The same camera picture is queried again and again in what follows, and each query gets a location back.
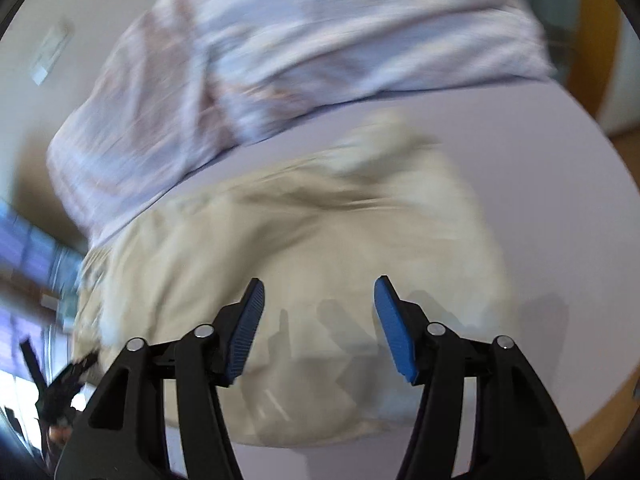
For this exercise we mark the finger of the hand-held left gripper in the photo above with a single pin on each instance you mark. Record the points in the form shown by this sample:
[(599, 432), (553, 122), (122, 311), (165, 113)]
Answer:
[(77, 366)]

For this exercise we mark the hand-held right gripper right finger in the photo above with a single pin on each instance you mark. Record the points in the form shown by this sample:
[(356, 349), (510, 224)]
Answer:
[(395, 332)]

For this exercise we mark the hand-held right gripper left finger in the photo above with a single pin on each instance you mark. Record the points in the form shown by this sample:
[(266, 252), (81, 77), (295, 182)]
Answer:
[(245, 335)]

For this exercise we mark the beige puffer jacket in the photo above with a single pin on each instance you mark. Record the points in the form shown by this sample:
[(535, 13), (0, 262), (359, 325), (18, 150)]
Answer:
[(280, 240)]

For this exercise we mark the window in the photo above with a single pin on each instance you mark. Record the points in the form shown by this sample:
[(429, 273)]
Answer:
[(30, 255)]

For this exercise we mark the bed with purple sheet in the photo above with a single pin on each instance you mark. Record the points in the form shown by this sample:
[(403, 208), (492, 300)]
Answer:
[(525, 185)]

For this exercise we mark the pale floral quilt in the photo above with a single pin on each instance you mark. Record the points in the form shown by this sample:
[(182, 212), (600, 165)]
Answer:
[(280, 60)]

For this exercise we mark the wooden framed glass door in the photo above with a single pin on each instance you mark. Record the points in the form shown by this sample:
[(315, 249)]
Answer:
[(585, 25)]

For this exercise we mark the white wall switch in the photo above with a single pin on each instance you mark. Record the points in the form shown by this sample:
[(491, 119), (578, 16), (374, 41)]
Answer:
[(50, 55)]

